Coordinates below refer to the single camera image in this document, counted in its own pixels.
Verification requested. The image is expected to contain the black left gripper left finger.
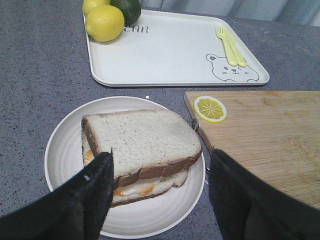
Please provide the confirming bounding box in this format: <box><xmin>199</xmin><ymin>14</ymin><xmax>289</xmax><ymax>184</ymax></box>
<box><xmin>0</xmin><ymin>152</ymin><xmax>114</xmax><ymax>240</ymax></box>

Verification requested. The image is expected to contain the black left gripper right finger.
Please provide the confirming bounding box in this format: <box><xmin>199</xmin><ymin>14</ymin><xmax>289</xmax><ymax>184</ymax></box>
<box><xmin>208</xmin><ymin>148</ymin><xmax>320</xmax><ymax>240</ymax></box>

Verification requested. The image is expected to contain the bread slice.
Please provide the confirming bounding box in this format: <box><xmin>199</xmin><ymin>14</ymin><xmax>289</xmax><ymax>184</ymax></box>
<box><xmin>81</xmin><ymin>128</ymin><xmax>189</xmax><ymax>207</ymax></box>
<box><xmin>81</xmin><ymin>109</ymin><xmax>202</xmax><ymax>187</ymax></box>

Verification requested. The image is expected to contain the fried egg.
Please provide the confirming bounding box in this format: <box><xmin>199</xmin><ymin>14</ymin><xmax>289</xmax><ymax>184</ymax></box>
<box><xmin>82</xmin><ymin>148</ymin><xmax>172</xmax><ymax>205</ymax></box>

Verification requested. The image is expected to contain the white round plate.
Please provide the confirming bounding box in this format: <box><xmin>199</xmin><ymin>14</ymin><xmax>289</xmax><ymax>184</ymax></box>
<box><xmin>44</xmin><ymin>96</ymin><xmax>206</xmax><ymax>239</ymax></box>

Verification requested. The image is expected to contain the white bear tray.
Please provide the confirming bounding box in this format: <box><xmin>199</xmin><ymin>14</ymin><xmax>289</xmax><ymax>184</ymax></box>
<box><xmin>86</xmin><ymin>10</ymin><xmax>270</xmax><ymax>87</ymax></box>

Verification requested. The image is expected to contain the wooden cutting board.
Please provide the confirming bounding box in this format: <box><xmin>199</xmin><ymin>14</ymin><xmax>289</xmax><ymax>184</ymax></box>
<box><xmin>184</xmin><ymin>90</ymin><xmax>320</xmax><ymax>208</ymax></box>

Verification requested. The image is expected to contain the yellow lemon slice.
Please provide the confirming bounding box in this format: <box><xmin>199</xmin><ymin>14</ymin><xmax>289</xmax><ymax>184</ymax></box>
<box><xmin>193</xmin><ymin>95</ymin><xmax>227</xmax><ymax>123</ymax></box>

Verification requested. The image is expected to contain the yellow plastic knife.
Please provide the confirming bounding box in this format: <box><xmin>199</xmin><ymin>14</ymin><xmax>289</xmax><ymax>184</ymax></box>
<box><xmin>224</xmin><ymin>28</ymin><xmax>247</xmax><ymax>68</ymax></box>

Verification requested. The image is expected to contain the yellow plastic fork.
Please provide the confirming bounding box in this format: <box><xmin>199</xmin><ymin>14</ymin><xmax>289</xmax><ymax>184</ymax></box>
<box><xmin>216</xmin><ymin>26</ymin><xmax>238</xmax><ymax>67</ymax></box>

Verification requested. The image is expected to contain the grey curtain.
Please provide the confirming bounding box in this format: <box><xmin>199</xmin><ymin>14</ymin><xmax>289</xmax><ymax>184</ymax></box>
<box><xmin>140</xmin><ymin>0</ymin><xmax>320</xmax><ymax>27</ymax></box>

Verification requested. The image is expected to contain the green lime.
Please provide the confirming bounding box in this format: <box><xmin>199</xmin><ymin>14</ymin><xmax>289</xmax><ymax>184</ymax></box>
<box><xmin>110</xmin><ymin>0</ymin><xmax>141</xmax><ymax>25</ymax></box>

